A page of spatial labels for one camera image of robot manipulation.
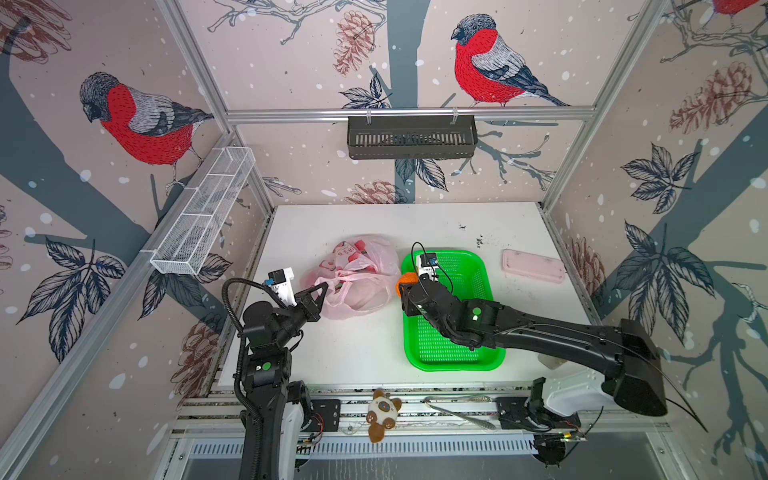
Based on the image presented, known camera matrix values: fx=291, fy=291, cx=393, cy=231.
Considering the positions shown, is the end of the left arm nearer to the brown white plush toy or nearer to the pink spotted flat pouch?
the brown white plush toy

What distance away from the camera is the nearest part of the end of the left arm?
622mm

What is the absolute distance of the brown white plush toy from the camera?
720 millimetres

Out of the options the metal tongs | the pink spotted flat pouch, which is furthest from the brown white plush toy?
the pink spotted flat pouch

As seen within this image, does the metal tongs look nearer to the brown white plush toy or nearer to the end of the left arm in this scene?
the brown white plush toy

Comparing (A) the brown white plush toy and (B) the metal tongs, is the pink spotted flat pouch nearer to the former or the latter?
(B) the metal tongs

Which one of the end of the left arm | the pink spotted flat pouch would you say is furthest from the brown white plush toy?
the pink spotted flat pouch

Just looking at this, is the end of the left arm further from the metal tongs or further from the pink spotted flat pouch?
the pink spotted flat pouch

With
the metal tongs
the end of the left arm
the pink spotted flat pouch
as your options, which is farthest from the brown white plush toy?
the pink spotted flat pouch

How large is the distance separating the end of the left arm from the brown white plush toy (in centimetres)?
28

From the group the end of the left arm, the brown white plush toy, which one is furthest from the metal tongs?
the end of the left arm
